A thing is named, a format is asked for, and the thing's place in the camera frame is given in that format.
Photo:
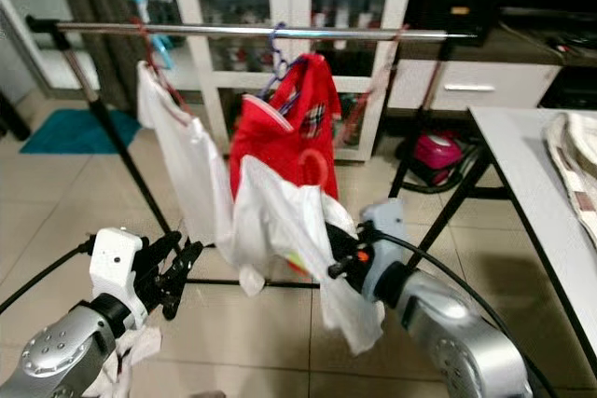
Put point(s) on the plain white shirt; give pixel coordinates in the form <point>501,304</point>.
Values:
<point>187,165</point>

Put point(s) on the white printed shirt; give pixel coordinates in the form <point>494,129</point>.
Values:
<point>289,221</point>

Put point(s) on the light blue hanger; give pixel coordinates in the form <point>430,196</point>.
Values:
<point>160,51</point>

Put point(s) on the black table leg frame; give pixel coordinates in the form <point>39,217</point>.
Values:
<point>466,192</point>

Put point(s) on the black and silver clothes rack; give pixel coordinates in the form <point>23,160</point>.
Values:
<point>242,31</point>

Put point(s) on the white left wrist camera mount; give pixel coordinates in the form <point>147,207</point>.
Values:
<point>117,267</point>

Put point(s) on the red shirt with white collar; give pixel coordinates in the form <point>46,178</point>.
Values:
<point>280,128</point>

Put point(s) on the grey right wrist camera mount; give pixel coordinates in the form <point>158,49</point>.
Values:
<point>382,240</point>

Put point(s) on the crumpled white cloth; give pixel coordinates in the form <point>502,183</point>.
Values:
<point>135,356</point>

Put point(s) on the low white drawer unit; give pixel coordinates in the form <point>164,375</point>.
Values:
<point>466,86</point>

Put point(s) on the pink and black vacuum cleaner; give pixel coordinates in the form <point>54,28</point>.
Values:
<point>438,156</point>

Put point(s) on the teal floor mat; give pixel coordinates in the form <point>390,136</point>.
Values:
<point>70,130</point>

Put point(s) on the purple hanger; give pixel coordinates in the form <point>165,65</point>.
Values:
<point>274,39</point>

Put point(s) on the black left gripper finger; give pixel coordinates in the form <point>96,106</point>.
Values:
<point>160,241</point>
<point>187,258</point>

